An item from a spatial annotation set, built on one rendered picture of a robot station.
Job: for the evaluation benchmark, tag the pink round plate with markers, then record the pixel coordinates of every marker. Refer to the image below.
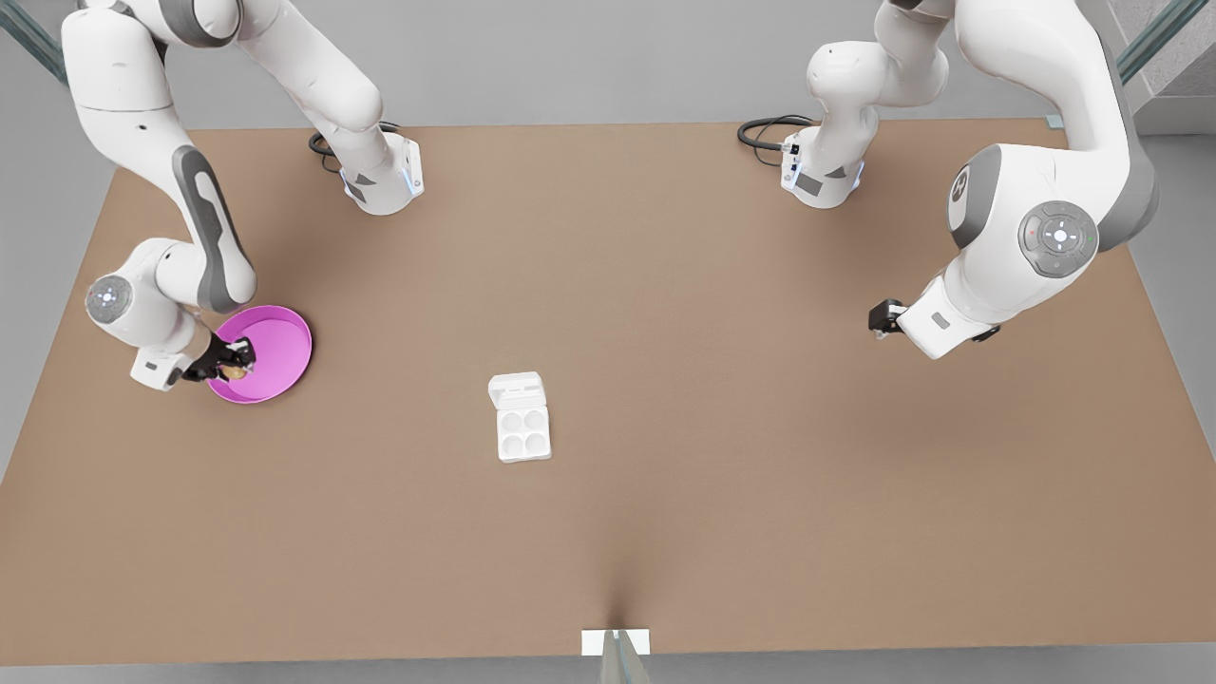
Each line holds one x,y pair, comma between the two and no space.
280,350

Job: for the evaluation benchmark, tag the brown egg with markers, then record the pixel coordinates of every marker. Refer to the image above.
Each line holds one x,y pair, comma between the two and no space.
235,372

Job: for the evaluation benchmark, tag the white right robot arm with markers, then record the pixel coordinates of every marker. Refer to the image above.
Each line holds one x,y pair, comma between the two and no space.
204,209

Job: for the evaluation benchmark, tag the white egg box base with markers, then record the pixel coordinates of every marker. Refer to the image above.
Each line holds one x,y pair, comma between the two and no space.
523,433

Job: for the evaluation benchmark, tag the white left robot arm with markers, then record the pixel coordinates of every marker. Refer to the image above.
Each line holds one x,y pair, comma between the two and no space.
1035,180

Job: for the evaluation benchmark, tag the white egg box lid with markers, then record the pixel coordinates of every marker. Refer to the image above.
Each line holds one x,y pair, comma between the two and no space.
516,389

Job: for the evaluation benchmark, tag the silver frame post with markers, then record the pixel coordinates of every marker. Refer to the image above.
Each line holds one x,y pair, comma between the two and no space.
617,655
1151,38
30,40

